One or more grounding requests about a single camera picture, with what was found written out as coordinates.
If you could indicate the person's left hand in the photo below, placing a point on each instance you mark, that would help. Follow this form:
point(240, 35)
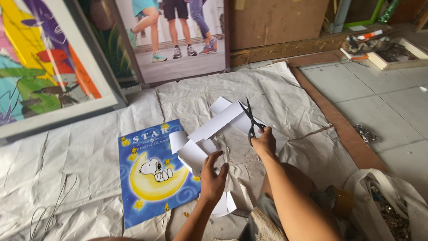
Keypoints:
point(211, 182)

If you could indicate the person's right hand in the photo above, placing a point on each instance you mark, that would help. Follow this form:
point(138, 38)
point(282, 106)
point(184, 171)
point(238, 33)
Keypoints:
point(266, 144)

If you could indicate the black scissors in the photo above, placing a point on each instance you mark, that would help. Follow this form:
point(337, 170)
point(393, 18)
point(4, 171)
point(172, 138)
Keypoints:
point(250, 115)

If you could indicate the white paper sheet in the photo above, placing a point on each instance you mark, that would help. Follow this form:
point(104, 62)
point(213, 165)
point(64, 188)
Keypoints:
point(217, 122)

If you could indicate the small white paper scrap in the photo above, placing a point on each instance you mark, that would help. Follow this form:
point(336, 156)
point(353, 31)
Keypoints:
point(224, 205)

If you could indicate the white sawtooth strip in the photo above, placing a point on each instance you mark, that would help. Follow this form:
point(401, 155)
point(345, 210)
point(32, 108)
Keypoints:
point(246, 195)

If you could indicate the blue cartoon moon poster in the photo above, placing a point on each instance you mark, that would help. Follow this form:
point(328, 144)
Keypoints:
point(152, 174)

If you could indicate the brown hardboard sheet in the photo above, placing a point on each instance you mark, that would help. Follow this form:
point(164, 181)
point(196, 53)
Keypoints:
point(344, 134)

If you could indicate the brown packing tape roll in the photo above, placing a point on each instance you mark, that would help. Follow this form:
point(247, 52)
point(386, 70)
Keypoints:
point(341, 201)

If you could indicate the rough wooden plank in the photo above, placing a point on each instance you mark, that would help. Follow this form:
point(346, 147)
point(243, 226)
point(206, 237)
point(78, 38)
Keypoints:
point(287, 48)

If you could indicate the silver metal hardware pile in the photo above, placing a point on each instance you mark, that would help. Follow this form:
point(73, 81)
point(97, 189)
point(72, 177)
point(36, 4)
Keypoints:
point(365, 133)

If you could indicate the brown cardboard panel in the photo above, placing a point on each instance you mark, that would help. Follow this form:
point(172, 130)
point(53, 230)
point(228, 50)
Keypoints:
point(277, 21)

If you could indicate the brown-framed photo of legs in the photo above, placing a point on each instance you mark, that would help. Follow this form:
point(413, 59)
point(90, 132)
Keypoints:
point(180, 50)

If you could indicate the crumpled white floor sheet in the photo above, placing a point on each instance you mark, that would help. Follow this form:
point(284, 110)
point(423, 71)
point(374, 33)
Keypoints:
point(83, 157)

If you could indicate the white tote bag of hardware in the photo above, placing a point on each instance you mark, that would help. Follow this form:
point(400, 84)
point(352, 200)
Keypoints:
point(388, 207)

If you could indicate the orange and white utility knife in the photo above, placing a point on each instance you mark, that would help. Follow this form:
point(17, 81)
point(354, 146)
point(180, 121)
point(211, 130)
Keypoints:
point(370, 34)

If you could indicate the wooden tray of hardware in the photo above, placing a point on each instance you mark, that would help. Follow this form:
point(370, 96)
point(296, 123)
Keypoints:
point(399, 53)

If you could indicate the dark framed plant picture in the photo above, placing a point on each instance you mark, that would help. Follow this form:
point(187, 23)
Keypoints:
point(110, 43)

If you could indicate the green glass bottle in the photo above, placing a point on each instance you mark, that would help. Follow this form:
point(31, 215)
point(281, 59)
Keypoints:
point(388, 11)

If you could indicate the colourful white-framed painting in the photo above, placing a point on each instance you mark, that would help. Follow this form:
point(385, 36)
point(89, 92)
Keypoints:
point(43, 63)

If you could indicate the grey metal post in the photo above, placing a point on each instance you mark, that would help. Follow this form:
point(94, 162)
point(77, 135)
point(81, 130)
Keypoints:
point(341, 15)

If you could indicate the green picture frame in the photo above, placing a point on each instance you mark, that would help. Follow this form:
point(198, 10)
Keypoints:
point(366, 20)

